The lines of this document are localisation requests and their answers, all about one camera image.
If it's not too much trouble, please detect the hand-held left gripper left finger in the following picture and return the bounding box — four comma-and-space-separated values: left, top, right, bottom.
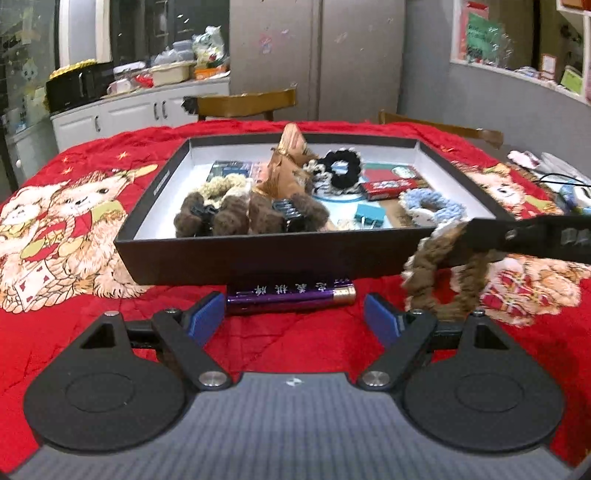
79, 292, 232, 392

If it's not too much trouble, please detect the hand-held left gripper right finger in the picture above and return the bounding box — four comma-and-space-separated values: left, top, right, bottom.
357, 293, 509, 392

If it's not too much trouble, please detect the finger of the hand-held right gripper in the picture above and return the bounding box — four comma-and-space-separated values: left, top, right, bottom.
464, 215, 591, 265

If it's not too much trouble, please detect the black cardboard box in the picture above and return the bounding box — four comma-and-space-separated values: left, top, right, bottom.
114, 132, 515, 287

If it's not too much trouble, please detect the brown scrunchie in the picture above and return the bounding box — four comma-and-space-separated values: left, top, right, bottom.
401, 223, 505, 322

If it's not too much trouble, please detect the purple tube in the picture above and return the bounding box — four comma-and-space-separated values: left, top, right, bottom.
226, 278, 357, 315

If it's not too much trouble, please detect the blue white scrunchie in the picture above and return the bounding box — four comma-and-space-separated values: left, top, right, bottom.
399, 188, 468, 227

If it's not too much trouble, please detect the brown fuzzy hair claw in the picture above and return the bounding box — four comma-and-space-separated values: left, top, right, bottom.
249, 193, 329, 234
174, 193, 251, 237

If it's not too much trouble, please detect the blue binder clip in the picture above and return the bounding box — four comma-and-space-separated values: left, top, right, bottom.
355, 203, 387, 230

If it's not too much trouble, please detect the red candy bar packet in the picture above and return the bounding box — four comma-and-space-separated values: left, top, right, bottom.
360, 179, 419, 200

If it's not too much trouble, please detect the cream scrunchie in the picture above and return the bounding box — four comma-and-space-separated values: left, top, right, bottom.
198, 174, 254, 208

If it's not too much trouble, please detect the black scrunchie white trim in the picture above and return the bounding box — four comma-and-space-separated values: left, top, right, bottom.
305, 148, 364, 195

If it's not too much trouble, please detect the brown triangular snack packet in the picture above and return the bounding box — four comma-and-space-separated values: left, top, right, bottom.
270, 122, 315, 162
254, 154, 308, 200

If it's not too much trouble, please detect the blue white pouch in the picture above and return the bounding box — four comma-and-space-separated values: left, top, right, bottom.
560, 184, 591, 214

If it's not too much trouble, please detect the red printed blanket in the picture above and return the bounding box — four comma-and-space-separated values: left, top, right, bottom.
0, 119, 591, 467

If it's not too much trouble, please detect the white cloth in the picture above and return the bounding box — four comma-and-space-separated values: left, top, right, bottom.
508, 150, 542, 169

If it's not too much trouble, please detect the wooden chair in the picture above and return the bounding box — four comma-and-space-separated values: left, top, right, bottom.
183, 89, 297, 122
379, 110, 504, 149

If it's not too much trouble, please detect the printed paper sheet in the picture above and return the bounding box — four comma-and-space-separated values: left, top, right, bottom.
208, 159, 435, 230

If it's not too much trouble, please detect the green box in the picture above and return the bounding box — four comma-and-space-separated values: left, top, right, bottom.
560, 65, 584, 96

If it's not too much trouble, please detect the green card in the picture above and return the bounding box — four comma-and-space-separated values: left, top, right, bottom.
464, 11, 508, 65

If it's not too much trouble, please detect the white kitchen cabinet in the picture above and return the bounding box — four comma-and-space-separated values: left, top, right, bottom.
51, 78, 230, 153

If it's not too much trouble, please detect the beige plastic basin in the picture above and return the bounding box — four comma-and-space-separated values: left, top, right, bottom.
151, 62, 193, 88

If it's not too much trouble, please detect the black microwave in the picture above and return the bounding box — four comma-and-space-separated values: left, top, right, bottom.
45, 60, 114, 114

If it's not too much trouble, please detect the silver refrigerator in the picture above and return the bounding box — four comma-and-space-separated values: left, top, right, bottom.
229, 0, 407, 123

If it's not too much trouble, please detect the white snack bag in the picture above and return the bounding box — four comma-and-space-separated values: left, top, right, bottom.
191, 25, 230, 70

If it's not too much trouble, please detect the dark kitchen window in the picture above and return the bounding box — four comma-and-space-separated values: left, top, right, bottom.
58, 0, 155, 65

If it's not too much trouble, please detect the glass door with stickers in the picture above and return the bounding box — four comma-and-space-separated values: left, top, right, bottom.
0, 0, 61, 139

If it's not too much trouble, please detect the white wall shelf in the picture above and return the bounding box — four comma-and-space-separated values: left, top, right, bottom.
556, 0, 591, 104

